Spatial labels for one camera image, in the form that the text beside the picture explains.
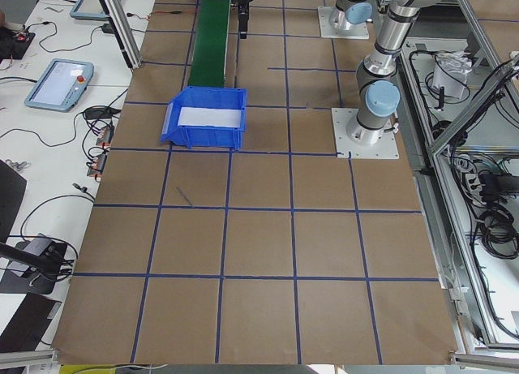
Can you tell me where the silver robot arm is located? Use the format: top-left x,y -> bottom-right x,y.
336,0 -> 442,146
328,0 -> 372,31

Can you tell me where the green conveyor belt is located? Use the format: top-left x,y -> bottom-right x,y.
188,0 -> 231,88

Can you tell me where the white foam pad in source bin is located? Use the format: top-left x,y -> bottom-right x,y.
178,106 -> 242,127

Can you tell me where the blue source plastic bin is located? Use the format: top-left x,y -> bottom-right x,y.
161,86 -> 247,149

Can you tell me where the black power adapter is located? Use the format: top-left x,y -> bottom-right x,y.
101,24 -> 114,34

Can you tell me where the far teach pendant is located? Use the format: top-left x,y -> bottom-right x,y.
69,0 -> 108,21

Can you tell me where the teach pendant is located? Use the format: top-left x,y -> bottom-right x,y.
69,0 -> 108,21
24,58 -> 94,112

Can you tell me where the near teach pendant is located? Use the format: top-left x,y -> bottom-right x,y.
24,58 -> 94,112

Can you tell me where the crumpled white paper bag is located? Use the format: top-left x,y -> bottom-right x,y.
431,51 -> 472,99

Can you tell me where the black monitor stand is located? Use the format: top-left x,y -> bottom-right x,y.
1,161 -> 73,294

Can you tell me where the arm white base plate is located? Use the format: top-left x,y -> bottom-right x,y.
332,108 -> 399,160
318,3 -> 372,40

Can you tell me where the aluminium frame post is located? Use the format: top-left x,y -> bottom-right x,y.
98,0 -> 143,70

